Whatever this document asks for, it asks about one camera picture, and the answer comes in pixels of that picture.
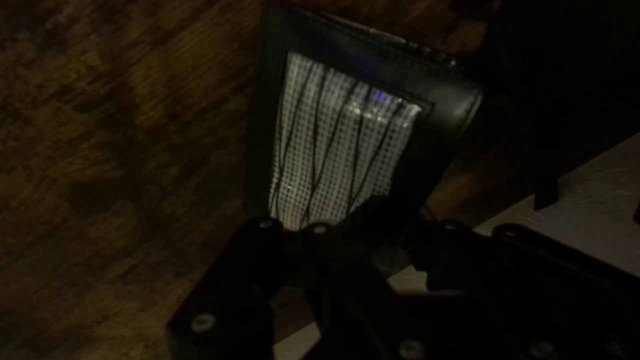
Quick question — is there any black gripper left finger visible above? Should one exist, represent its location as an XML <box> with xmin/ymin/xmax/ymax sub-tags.
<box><xmin>163</xmin><ymin>212</ymin><xmax>324</xmax><ymax>360</ymax></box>

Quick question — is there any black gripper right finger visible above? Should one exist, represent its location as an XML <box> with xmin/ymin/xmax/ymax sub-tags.
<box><xmin>398</xmin><ymin>216</ymin><xmax>640</xmax><ymax>360</ymax></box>

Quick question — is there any black backpack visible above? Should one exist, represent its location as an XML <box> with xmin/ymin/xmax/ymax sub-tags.
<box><xmin>466</xmin><ymin>0</ymin><xmax>640</xmax><ymax>212</ymax></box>

